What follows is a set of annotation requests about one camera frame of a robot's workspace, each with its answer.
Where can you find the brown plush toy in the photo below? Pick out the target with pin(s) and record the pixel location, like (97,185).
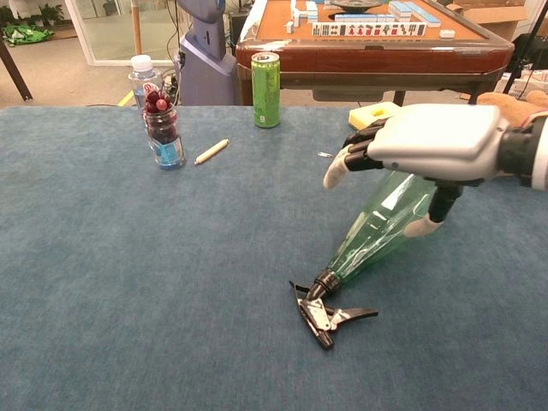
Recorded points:
(514,100)

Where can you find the purple grey robot base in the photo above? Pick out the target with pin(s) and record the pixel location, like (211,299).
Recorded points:
(205,73)

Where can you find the black tripod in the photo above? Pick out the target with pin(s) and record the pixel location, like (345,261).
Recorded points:
(524,47)

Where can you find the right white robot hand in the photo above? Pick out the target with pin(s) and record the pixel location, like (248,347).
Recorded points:
(432,137)

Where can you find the green spray bottle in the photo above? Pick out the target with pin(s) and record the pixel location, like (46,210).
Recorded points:
(377,231)

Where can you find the green drink can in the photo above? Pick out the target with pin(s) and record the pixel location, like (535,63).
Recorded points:
(266,90)

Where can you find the potted green plants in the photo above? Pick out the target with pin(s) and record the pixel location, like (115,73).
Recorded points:
(47,13)

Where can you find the row of mahjong tiles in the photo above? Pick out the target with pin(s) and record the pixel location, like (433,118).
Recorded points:
(368,29)

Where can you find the dark table leg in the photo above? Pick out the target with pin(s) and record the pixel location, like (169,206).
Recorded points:
(15,70)

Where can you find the green bag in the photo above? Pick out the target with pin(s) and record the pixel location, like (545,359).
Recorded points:
(25,34)

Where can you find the white plastic crate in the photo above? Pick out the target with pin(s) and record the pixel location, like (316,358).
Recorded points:
(528,85)

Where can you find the single white mahjong tile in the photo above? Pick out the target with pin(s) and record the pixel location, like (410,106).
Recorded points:
(447,34)

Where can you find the clear water bottle white cap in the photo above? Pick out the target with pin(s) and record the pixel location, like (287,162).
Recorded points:
(143,79)

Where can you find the clear jar of red cherries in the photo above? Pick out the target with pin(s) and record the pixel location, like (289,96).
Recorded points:
(164,132)

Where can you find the wooden mahjong table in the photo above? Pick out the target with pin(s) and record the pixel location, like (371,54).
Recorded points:
(364,60)

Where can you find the yellow sponge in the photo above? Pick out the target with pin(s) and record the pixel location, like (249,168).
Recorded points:
(364,117)

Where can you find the cardboard box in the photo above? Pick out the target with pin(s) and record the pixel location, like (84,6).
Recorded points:
(496,17)

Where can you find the wooden pole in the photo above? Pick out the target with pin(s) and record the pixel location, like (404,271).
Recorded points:
(136,25)

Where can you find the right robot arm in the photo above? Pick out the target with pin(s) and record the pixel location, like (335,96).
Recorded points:
(537,158)

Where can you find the beige cylindrical stick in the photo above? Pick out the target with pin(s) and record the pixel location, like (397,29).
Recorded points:
(212,151)

